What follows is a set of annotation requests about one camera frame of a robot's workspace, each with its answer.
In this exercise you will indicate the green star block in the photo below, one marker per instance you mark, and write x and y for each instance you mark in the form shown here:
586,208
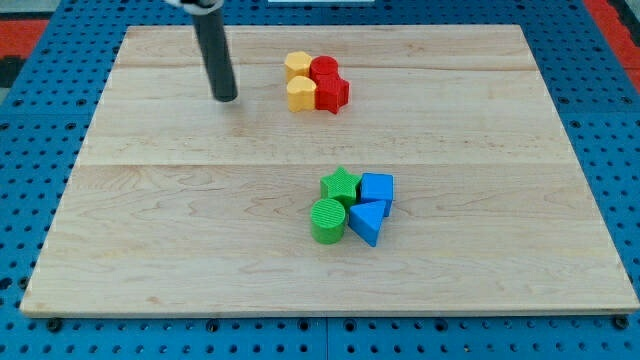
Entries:
341,186

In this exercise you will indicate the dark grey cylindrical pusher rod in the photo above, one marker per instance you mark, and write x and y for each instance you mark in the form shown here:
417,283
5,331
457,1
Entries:
211,37

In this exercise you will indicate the green cylinder block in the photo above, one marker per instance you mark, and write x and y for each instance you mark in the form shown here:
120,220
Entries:
328,217

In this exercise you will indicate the yellow heart block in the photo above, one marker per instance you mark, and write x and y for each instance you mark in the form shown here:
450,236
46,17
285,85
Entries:
301,94

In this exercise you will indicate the blue triangle block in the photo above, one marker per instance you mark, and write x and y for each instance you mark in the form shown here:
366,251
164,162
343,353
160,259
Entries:
366,219

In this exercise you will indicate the blue cube block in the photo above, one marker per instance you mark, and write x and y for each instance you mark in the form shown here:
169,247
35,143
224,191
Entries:
378,187

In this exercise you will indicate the red star block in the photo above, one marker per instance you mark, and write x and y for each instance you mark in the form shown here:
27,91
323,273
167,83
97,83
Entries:
332,93

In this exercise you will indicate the light wooden board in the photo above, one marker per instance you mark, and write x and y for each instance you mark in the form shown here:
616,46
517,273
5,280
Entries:
180,206

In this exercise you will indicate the yellow hexagon block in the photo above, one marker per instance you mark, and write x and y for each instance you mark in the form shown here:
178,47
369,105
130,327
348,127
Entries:
297,64

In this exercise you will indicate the red cylinder block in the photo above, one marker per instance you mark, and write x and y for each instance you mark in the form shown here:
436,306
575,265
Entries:
322,66

